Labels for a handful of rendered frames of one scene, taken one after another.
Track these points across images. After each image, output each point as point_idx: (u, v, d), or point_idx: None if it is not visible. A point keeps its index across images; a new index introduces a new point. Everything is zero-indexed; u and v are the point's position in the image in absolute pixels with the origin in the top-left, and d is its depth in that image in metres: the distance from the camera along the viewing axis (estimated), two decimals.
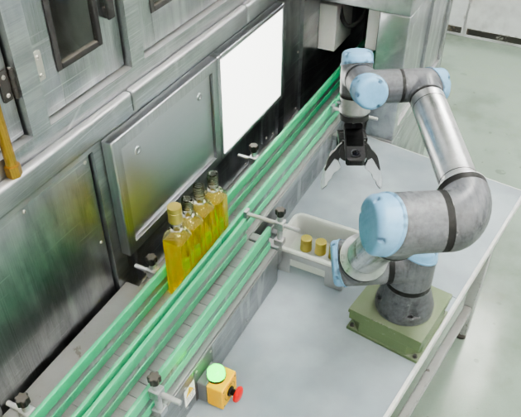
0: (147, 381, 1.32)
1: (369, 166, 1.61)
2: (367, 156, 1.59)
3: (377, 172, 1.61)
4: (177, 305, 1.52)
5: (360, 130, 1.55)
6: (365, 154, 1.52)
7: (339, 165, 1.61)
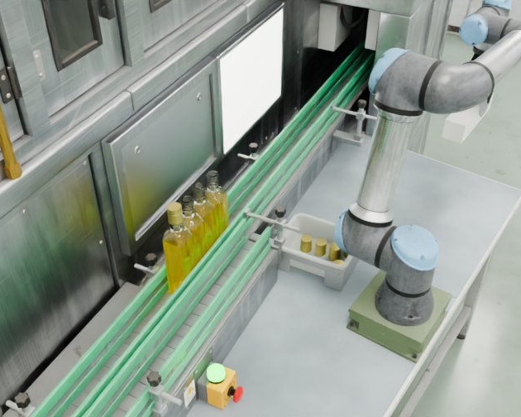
0: (147, 381, 1.32)
1: None
2: None
3: (485, 103, 1.91)
4: (177, 305, 1.52)
5: None
6: None
7: None
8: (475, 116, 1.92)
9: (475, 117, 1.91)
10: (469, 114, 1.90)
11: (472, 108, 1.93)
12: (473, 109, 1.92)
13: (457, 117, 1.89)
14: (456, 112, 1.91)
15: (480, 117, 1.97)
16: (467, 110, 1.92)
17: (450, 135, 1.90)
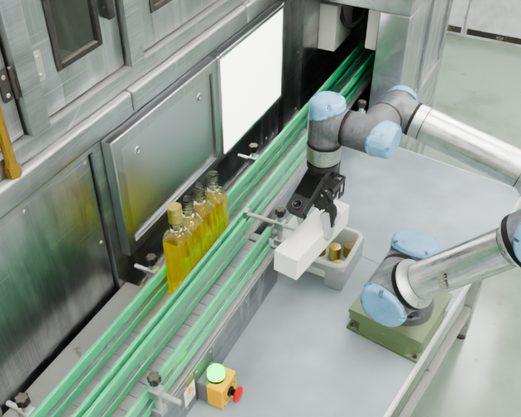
0: (147, 381, 1.32)
1: (323, 218, 1.47)
2: (325, 209, 1.46)
3: (328, 227, 1.48)
4: (177, 305, 1.52)
5: (319, 180, 1.41)
6: (305, 208, 1.39)
7: None
8: (317, 242, 1.49)
9: (316, 244, 1.49)
10: (308, 242, 1.48)
11: (314, 232, 1.50)
12: (315, 233, 1.50)
13: (290, 247, 1.46)
14: (292, 239, 1.48)
15: (328, 240, 1.55)
16: (308, 235, 1.49)
17: (283, 269, 1.47)
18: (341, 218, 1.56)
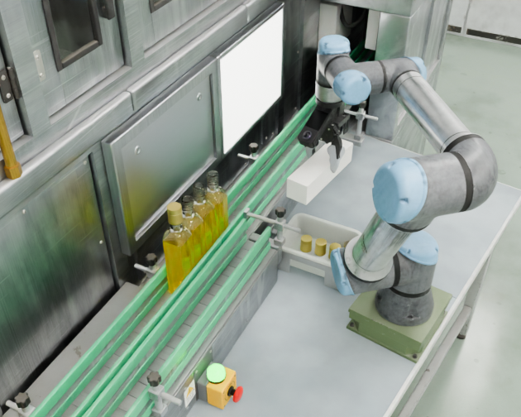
0: (147, 381, 1.32)
1: (330, 150, 1.67)
2: (332, 142, 1.65)
3: (334, 160, 1.68)
4: (177, 305, 1.52)
5: (327, 115, 1.61)
6: (314, 139, 1.59)
7: None
8: (325, 173, 1.69)
9: (323, 174, 1.69)
10: (316, 171, 1.68)
11: (322, 164, 1.70)
12: (322, 165, 1.70)
13: (301, 176, 1.66)
14: (303, 170, 1.68)
15: (334, 173, 1.75)
16: (316, 166, 1.69)
17: (294, 195, 1.67)
18: (345, 154, 1.76)
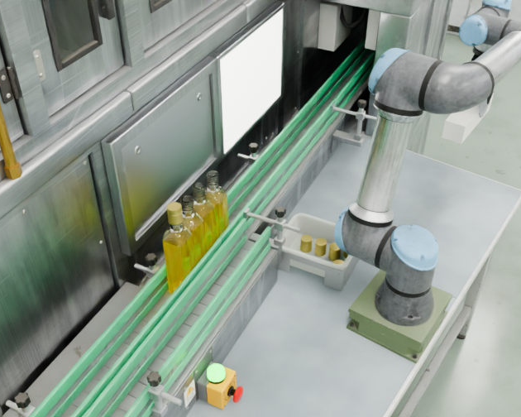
0: (147, 381, 1.32)
1: None
2: None
3: (485, 104, 1.91)
4: (177, 305, 1.52)
5: None
6: None
7: None
8: (475, 117, 1.92)
9: (475, 117, 1.91)
10: (469, 115, 1.90)
11: (472, 109, 1.93)
12: (473, 110, 1.93)
13: (457, 118, 1.89)
14: (456, 113, 1.91)
15: (480, 118, 1.98)
16: (467, 111, 1.92)
17: (450, 136, 1.90)
18: None
